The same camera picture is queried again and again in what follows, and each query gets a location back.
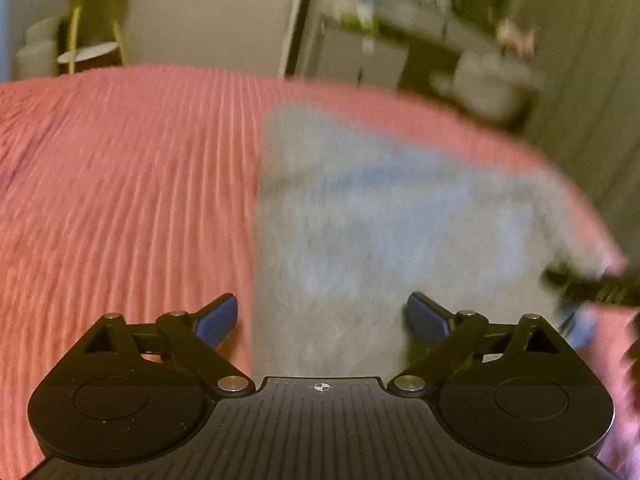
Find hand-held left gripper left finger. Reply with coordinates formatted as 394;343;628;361
82;292;257;397

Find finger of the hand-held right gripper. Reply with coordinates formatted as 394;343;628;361
542;262;640;308

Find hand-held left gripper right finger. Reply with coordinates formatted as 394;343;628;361
387;291;557;397

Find grey pants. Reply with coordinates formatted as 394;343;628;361
252;102;608;378

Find pink ribbed blanket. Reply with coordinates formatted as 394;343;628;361
0;64;640;480

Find grey curtain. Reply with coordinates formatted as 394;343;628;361
520;0;640;241

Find cluttered dark desk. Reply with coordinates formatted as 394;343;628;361
320;0;548;128

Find white cabinet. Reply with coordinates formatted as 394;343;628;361
307;25;412;92

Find yellow stand with white shelves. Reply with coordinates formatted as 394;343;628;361
51;0;128;75

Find white upholstered seat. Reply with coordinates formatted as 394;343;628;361
12;15;68;82

